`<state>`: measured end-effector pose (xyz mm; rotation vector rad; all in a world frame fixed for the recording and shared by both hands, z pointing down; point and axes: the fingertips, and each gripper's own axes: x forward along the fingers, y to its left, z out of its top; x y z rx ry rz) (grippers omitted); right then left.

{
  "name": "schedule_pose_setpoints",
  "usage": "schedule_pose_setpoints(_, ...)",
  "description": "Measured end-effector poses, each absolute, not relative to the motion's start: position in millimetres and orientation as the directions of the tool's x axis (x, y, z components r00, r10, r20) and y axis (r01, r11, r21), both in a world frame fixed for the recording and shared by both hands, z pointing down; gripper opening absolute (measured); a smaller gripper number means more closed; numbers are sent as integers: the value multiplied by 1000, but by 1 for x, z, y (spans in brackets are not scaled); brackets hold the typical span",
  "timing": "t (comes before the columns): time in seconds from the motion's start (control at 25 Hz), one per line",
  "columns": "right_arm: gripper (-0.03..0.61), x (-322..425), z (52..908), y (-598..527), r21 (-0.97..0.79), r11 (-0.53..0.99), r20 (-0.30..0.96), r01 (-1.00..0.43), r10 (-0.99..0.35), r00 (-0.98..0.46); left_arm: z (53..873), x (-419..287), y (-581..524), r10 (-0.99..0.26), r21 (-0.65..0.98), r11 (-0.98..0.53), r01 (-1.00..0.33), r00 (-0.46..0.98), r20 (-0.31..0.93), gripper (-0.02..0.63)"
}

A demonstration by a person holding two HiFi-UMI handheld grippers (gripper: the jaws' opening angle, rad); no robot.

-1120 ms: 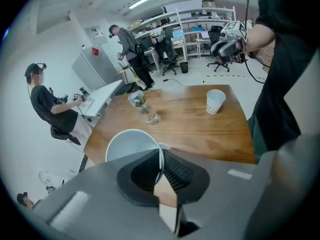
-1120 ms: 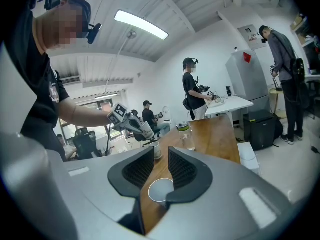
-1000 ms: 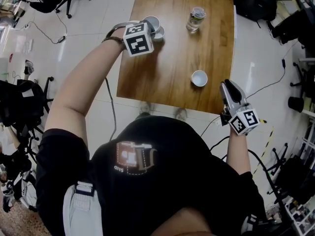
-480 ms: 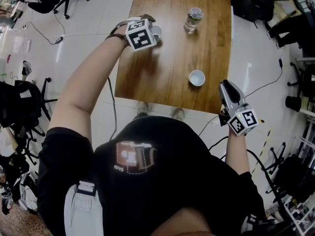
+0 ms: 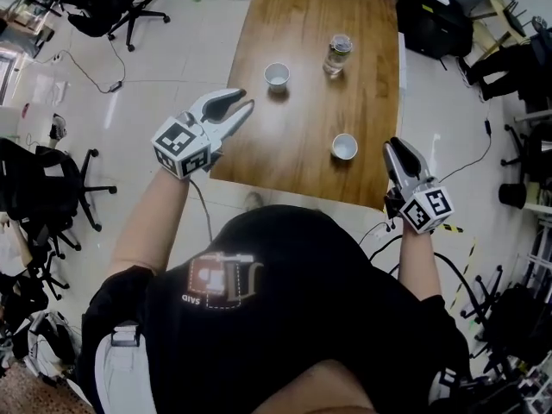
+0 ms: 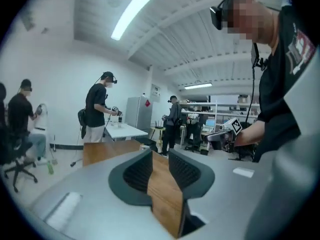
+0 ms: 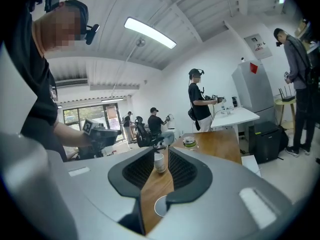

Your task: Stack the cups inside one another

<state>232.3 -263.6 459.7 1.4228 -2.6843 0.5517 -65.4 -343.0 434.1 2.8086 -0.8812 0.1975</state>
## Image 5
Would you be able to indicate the black round bin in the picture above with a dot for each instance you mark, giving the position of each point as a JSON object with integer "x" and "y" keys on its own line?
{"x": 512, "y": 194}

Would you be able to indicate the person's black t-shirt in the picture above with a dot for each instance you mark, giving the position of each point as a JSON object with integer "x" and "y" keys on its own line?
{"x": 280, "y": 326}

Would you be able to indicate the person's right forearm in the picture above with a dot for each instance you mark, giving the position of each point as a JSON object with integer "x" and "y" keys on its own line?
{"x": 417, "y": 261}

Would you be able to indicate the black cabinet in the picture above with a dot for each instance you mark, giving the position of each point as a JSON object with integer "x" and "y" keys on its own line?
{"x": 433, "y": 24}

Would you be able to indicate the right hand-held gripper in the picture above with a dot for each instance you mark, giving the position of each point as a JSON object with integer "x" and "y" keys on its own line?
{"x": 424, "y": 207}

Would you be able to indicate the black office chair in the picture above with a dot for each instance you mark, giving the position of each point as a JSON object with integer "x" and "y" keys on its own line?
{"x": 532, "y": 149}
{"x": 513, "y": 317}
{"x": 39, "y": 188}
{"x": 108, "y": 2}

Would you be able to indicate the white paper cup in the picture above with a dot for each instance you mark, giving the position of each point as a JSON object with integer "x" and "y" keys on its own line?
{"x": 344, "y": 146}
{"x": 276, "y": 76}

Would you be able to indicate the person's left forearm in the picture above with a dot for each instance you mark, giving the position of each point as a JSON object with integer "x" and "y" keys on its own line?
{"x": 148, "y": 218}

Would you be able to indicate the person's shoe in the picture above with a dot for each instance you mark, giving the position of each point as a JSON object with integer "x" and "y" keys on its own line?
{"x": 58, "y": 127}
{"x": 253, "y": 200}

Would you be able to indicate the clear plastic bottle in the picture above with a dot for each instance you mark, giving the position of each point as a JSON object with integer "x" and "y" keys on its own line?
{"x": 337, "y": 56}

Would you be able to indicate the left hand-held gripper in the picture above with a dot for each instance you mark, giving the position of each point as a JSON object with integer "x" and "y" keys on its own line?
{"x": 180, "y": 147}

